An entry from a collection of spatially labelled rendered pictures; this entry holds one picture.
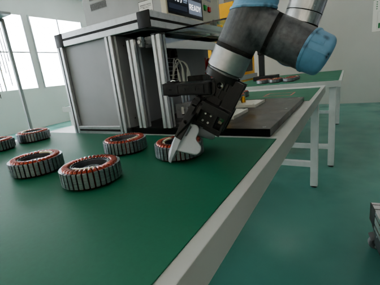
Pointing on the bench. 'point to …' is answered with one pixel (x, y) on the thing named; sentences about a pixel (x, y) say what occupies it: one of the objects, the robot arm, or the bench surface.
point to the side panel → (94, 87)
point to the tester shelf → (129, 28)
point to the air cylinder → (181, 108)
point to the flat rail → (189, 44)
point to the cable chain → (171, 56)
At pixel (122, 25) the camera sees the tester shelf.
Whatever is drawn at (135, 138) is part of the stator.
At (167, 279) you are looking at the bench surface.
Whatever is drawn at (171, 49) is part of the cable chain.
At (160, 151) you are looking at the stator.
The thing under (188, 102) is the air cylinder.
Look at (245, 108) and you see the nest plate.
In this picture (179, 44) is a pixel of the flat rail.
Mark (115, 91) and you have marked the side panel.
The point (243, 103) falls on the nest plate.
